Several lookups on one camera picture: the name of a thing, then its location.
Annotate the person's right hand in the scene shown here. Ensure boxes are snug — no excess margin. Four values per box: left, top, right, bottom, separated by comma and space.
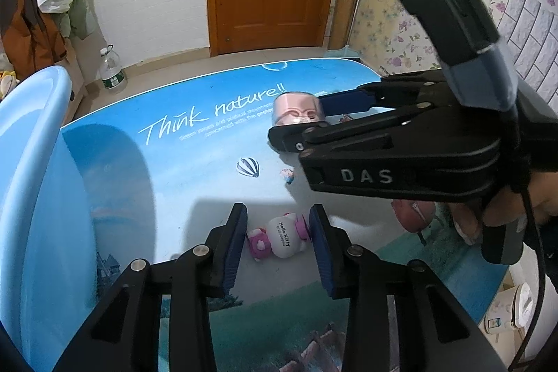
392, 174, 558, 246

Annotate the black cable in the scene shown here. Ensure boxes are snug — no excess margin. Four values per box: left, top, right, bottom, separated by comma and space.
508, 106, 546, 372

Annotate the yellow and white plush toy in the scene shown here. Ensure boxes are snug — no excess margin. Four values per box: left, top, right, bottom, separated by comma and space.
0, 54, 20, 98

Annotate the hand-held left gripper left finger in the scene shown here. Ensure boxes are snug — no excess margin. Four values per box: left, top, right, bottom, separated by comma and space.
52, 203, 248, 372

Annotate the white and pink cat toy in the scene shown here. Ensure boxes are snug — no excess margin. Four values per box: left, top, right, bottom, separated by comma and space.
246, 212, 315, 264

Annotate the light blue plastic basin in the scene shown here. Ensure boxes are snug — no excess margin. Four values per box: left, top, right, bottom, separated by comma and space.
0, 66, 101, 372

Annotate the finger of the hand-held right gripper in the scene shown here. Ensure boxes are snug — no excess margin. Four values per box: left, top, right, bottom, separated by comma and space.
315, 81, 437, 115
267, 113, 393, 155

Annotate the wooden board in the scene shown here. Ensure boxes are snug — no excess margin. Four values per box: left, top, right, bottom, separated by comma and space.
329, 0, 371, 50

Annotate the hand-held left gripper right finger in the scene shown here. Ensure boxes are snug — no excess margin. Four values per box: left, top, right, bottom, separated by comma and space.
309, 205, 508, 372

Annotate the brown and orange jacket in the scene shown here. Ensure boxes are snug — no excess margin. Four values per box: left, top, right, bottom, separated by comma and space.
0, 0, 68, 72

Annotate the large clear water bottle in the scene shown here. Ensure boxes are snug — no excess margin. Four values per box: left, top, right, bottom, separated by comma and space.
98, 44, 128, 95

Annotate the white electric kettle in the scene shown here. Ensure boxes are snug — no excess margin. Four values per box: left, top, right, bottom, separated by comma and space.
483, 282, 535, 340

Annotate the pink printed cup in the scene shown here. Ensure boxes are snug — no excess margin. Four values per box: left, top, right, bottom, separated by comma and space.
272, 92, 325, 128

